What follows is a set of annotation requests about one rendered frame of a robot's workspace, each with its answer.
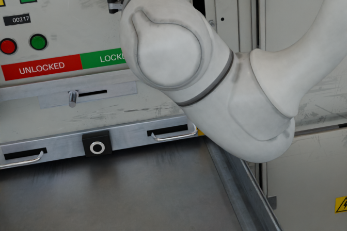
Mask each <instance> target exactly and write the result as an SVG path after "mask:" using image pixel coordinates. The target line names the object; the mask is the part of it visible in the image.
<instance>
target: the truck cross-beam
mask: <svg viewBox="0 0 347 231"><path fill-rule="evenodd" d="M107 130H108V131H109V135H110V138H111V143H112V149H113V151H114V150H120V149H126V148H130V147H136V146H142V145H148V144H155V143H161V142H167V141H173V140H179V139H185V138H189V137H185V138H179V139H172V140H166V141H155V140H154V139H153V138H152V136H151V134H150V132H151V131H153V132H154V134H155V136H156V137H157V138H162V137H169V136H175V135H181V134H187V133H188V126H187V116H186V114H184V113H183V114H177V115H170V116H166V117H160V118H154V119H147V120H141V121H135V122H129V123H122V124H116V125H110V126H103V127H97V128H91V129H84V130H78V131H72V132H68V133H61V134H55V135H48V136H42V137H36V138H29V139H23V140H17V141H10V142H4V143H0V147H2V151H3V154H4V157H5V160H6V163H11V162H17V161H23V160H29V159H34V158H37V157H38V155H39V153H40V151H41V149H43V150H44V153H43V155H42V157H41V159H40V160H38V161H37V162H33V163H27V164H22V165H18V166H24V165H28V164H34V163H41V162H47V161H53V160H59V159H65V158H71V157H77V156H84V155H85V151H84V147H83V142H82V135H84V134H90V133H97V132H101V131H107ZM18 166H11V167H8V168H12V167H18Z"/></svg>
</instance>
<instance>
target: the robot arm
mask: <svg viewBox="0 0 347 231"><path fill-rule="evenodd" d="M107 3H108V9H109V13H110V14H114V13H116V12H118V11H121V19H120V24H119V41H120V46H121V50H122V53H123V56H124V58H125V61H126V63H127V64H128V66H129V68H130V69H131V71H132V72H133V73H134V74H135V76H136V77H137V78H139V79H140V80H141V81H142V82H144V83H145V84H147V85H149V86H151V87H153V88H155V89H158V90H160V91H161V92H163V93H164V94H165V95H167V96H168V97H169V98H170V99H171V100H173V101H174V102H175V103H176V104H177V105H178V106H179V107H180V108H181V109H182V110H183V112H184V113H185V114H186V116H187V117H188V118H189V120H190V121H191V122H192V123H193V124H194V125H195V126H196V127H197V128H198V129H199V130H200V131H202V132H203V133H204V134H205V135H206V136H207V137H209V138H210V139H211V140H212V141H213V142H215V143H216V144H217V145H219V146H220V147H221V148H223V149H224V150H226V151H227V152H228V153H230V154H232V155H234V156H235V157H238V158H240V159H243V160H246V161H249V162H254V163H265V162H269V161H272V160H274V159H276V158H278V157H280V156H281V155H282V154H284V153H285V152H286V151H287V150H288V148H289V147H290V145H291V144H292V141H293V138H294V132H295V120H294V116H296V115H297V114H298V107H299V103H300V101H301V99H302V97H303V96H304V95H305V94H306V93H307V92H308V91H309V90H310V89H311V88H313V87H314V86H315V85H316V84H318V83H319V82H320V81H321V80H322V79H324V78H325V77H326V76H327V75H328V74H329V73H330V72H331V71H332V70H333V69H334V68H335V67H336V66H337V65H338V64H339V63H340V62H341V61H342V60H343V59H344V58H345V56H346V55H347V0H323V3H322V5H321V8H320V10H319V12H318V14H317V16H316V18H315V20H314V22H313V24H312V25H311V26H310V28H309V29H308V31H307V32H306V33H305V34H304V35H303V36H302V37H301V38H300V39H299V40H298V41H297V42H295V43H294V44H292V45H291V46H289V47H287V48H285V49H283V50H280V51H276V52H268V51H263V50H261V49H258V48H256V49H254V50H253V51H250V52H238V53H234V52H233V51H232V50H231V49H230V48H229V47H228V46H227V44H226V43H225V42H224V41H223V40H222V39H221V37H220V36H219V35H218V34H217V32H216V31H215V30H214V29H213V27H212V26H211V25H210V23H209V22H208V21H207V19H206V18H205V17H204V16H203V14H202V13H201V12H200V11H198V10H197V9H195V8H194V6H193V5H192V4H191V3H190V2H189V1H188V0H107Z"/></svg>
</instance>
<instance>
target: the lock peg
mask: <svg viewBox="0 0 347 231"><path fill-rule="evenodd" d="M78 95H79V94H78V92H77V91H76V90H72V91H69V93H68V96H69V98H70V99H69V106H70V107H71V108H73V107H75V105H76V99H77V98H78Z"/></svg>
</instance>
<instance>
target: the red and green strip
mask: <svg viewBox="0 0 347 231"><path fill-rule="evenodd" d="M122 63H126V61H125V58H124V56H123V53H122V50H121V48H115V49H108V50H103V51H96V52H90V53H82V54H75V55H69V56H61V57H55V58H48V59H40V60H34V61H27V62H19V63H13V64H6V65H1V67H2V71H3V75H4V78H5V81H8V80H15V79H22V78H29V77H35V76H42V75H49V74H56V73H63V72H70V71H76V70H83V69H90V68H97V67H104V66H108V65H115V64H122Z"/></svg>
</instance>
